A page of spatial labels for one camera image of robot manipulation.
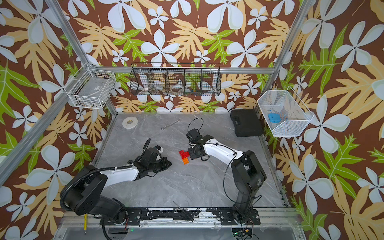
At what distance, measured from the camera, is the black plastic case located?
107 cm

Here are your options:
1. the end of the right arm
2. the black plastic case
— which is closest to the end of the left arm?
the end of the right arm

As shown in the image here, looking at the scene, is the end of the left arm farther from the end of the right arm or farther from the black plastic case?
the black plastic case
